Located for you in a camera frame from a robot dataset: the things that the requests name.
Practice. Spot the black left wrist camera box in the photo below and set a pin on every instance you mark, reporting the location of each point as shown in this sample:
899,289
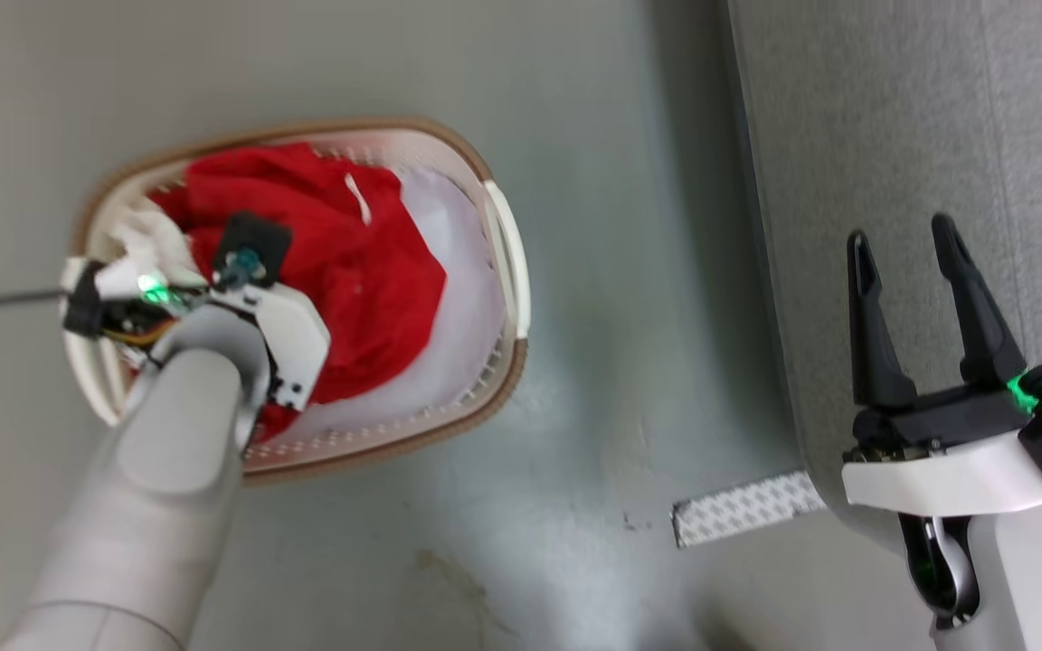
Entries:
252,242

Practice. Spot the grey fabric sofa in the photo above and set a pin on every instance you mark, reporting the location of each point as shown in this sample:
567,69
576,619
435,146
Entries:
901,117

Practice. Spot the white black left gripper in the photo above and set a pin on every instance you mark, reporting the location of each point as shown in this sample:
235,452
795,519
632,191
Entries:
295,339

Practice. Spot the red garment with white trim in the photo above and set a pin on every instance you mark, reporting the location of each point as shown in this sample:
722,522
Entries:
349,262

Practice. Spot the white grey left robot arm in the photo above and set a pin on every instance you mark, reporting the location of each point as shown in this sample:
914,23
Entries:
159,488

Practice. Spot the white sheet basket liner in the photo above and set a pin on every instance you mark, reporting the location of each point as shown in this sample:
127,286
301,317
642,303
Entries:
462,298

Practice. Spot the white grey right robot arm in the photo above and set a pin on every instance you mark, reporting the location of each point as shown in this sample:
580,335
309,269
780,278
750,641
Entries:
1018,579

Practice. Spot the white and brown laundry basket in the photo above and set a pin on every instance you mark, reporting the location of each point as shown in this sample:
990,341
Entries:
494,235

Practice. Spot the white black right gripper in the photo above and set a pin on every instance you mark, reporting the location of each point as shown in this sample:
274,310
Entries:
937,475

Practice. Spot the white patterned tape strip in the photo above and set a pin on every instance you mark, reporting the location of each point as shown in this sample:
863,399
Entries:
743,508

